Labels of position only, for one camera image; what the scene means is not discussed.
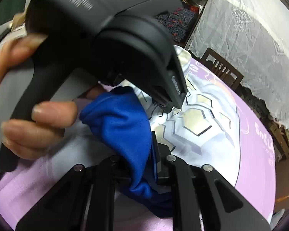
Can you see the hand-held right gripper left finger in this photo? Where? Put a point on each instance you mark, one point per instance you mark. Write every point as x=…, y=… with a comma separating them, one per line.
x=106, y=173

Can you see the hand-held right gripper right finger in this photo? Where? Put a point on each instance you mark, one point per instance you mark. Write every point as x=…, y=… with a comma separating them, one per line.
x=180, y=185

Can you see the blue red white hooded jacket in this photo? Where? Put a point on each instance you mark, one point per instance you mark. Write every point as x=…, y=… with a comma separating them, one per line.
x=110, y=120

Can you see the person's left hand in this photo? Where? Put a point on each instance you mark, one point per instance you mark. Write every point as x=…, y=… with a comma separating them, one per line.
x=50, y=112

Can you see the stack of patterned storage boxes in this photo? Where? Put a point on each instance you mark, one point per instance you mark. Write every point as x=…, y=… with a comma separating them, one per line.
x=175, y=26

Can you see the pink printed blanket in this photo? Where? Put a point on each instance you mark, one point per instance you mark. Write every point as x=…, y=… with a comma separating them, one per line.
x=243, y=173

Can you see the old wooden table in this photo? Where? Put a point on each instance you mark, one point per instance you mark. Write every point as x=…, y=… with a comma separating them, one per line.
x=284, y=137

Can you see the dark wooden chair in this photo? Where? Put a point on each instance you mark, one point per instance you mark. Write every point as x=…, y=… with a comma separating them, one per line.
x=236, y=79

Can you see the white lace cover cloth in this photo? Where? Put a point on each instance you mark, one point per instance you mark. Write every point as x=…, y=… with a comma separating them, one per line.
x=243, y=28

